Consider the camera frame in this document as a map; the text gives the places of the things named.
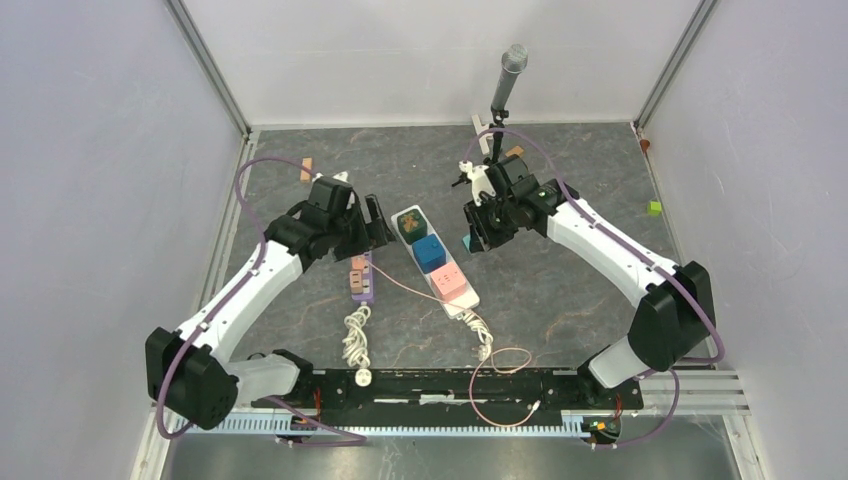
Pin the pink cube socket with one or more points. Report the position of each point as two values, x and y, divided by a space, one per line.
448 282

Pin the black tripod stand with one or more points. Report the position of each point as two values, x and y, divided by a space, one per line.
498 118

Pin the left wooden block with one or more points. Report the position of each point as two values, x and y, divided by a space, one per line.
306 173

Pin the white bracket piece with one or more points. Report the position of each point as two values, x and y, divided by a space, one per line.
485 141

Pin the brown charger plug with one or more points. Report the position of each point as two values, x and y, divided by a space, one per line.
359 283

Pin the white multicolour power strip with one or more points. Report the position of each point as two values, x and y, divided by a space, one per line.
456 308

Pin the dark green cube socket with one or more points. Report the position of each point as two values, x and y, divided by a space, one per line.
412 226

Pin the purple USB power strip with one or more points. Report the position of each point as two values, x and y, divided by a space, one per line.
368 299

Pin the blue cube socket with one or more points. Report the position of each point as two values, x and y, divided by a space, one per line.
429 253

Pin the upper wooden block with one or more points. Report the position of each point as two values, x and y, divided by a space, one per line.
516 151

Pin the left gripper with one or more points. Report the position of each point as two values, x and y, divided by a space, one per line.
371 235

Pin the grey microphone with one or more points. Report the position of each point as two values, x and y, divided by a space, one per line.
513 62

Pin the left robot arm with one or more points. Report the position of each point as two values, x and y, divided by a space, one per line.
190 370

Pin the pink charger plug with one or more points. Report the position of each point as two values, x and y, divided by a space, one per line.
359 264

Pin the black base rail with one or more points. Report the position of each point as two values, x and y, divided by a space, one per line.
456 397

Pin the wooden block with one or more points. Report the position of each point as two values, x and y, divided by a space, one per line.
516 151
306 173

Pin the small green cube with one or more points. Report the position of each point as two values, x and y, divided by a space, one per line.
654 208

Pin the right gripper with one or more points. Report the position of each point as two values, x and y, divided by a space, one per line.
481 238

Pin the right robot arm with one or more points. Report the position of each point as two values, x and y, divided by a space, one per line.
673 303

